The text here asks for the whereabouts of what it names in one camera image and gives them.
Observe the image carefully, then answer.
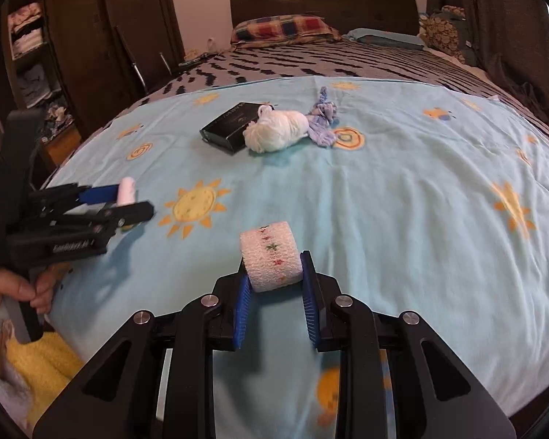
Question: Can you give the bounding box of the dark wooden headboard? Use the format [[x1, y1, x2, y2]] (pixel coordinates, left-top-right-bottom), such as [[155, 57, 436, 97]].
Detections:
[[230, 0, 420, 47]]

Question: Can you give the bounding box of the person's left hand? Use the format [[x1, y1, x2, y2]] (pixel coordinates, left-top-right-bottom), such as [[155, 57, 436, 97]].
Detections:
[[0, 263, 70, 316]]

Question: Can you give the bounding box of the teal pillow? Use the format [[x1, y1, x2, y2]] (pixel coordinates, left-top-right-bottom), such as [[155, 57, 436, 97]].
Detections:
[[343, 27, 427, 52]]

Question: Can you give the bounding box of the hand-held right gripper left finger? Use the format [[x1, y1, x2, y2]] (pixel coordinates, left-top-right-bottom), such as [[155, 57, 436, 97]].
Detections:
[[32, 260, 252, 439]]

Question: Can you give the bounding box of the brown curtain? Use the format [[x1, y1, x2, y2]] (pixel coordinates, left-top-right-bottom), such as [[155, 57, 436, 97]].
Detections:
[[427, 0, 549, 130]]

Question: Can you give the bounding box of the stack of folded clothes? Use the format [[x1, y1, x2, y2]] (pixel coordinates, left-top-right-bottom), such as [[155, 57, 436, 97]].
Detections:
[[7, 2, 45, 61]]

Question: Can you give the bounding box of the plaid pillow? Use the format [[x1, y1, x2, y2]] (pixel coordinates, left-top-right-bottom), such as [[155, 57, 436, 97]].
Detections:
[[231, 15, 342, 46]]

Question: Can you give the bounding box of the black flat box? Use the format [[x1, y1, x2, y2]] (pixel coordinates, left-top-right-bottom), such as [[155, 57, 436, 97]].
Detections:
[[200, 102, 269, 155]]

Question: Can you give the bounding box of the grey zebra striped blanket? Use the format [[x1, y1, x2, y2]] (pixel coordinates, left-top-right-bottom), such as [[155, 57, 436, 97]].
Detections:
[[139, 39, 549, 157]]

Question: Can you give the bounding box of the metal frame chair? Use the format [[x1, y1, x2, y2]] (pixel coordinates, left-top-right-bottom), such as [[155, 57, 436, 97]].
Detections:
[[114, 25, 189, 98]]

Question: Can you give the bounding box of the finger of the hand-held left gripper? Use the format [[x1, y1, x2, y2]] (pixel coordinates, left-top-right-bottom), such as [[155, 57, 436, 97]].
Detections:
[[30, 183, 122, 207], [41, 200, 155, 235]]

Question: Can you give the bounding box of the white bandage roll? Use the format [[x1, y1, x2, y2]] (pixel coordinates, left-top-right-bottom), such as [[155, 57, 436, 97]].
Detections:
[[239, 223, 303, 294]]

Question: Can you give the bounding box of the dark wooden wardrobe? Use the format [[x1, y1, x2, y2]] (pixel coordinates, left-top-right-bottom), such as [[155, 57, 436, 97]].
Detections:
[[0, 0, 186, 168]]

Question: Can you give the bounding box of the brown patterned cushion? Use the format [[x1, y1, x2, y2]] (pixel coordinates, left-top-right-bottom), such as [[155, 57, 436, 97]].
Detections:
[[418, 6, 468, 63]]

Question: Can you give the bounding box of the yellow fluffy towel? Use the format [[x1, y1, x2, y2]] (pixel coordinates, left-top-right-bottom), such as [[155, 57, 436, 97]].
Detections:
[[4, 331, 86, 427]]

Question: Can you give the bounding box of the light blue printed sheet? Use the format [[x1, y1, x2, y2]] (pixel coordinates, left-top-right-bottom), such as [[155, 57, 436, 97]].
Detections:
[[41, 75, 549, 439]]

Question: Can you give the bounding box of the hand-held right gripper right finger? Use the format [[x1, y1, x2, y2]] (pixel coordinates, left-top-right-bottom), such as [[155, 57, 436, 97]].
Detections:
[[300, 251, 518, 439]]

